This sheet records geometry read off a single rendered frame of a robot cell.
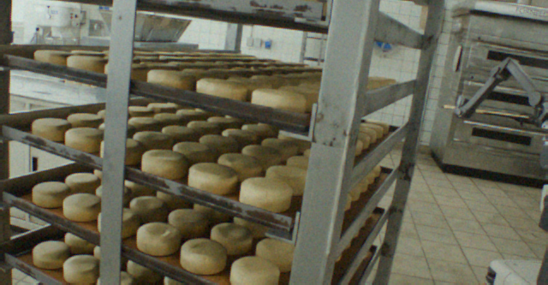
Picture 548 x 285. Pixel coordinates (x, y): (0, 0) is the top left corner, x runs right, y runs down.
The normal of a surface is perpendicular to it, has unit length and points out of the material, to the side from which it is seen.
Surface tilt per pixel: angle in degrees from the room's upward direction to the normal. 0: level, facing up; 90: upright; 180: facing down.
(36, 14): 90
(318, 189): 90
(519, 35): 90
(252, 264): 0
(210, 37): 90
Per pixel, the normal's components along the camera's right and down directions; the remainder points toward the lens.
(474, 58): -0.18, 0.19
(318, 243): -0.42, 0.14
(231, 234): 0.13, -0.97
